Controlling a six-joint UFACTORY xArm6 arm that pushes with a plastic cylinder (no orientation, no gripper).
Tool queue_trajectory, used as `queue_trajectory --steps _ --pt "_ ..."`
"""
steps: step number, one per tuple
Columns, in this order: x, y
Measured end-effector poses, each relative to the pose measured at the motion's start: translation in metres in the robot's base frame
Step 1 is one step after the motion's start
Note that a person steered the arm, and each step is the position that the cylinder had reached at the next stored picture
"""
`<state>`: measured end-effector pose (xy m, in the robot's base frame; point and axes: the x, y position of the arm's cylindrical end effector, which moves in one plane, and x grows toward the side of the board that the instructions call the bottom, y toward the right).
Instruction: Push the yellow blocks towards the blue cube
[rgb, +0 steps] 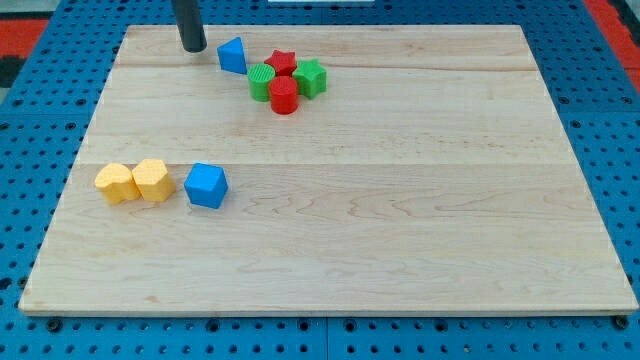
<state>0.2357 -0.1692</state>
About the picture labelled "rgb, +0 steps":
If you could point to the green star block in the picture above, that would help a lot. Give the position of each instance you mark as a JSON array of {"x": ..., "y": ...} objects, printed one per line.
[{"x": 311, "y": 78}]

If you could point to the red cylinder block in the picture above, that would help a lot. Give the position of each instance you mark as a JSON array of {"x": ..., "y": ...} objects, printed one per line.
[{"x": 283, "y": 92}]

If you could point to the blue cube block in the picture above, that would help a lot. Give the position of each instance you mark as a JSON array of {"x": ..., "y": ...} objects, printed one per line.
[{"x": 206, "y": 185}]

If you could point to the yellow heart block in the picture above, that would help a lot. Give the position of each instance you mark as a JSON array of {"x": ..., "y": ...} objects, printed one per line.
[{"x": 116, "y": 184}]

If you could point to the red star block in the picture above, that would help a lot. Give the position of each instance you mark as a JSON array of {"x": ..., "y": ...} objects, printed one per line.
[{"x": 283, "y": 63}]

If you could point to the wooden board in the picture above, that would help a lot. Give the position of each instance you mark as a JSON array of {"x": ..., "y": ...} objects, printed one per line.
[{"x": 433, "y": 178}]

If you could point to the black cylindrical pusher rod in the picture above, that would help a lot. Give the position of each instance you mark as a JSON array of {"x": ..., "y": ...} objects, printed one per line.
[{"x": 190, "y": 26}]

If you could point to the green cylinder block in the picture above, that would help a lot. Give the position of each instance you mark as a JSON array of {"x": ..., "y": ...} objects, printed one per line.
[{"x": 259, "y": 77}]

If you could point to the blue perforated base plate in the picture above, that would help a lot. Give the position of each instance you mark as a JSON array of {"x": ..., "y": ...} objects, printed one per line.
[{"x": 47, "y": 111}]

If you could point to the blue triangular prism block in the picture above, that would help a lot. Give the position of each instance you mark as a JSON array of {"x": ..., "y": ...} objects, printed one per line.
[{"x": 232, "y": 57}]

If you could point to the yellow pentagon block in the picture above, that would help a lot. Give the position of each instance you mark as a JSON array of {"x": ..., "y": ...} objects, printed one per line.
[{"x": 153, "y": 180}]

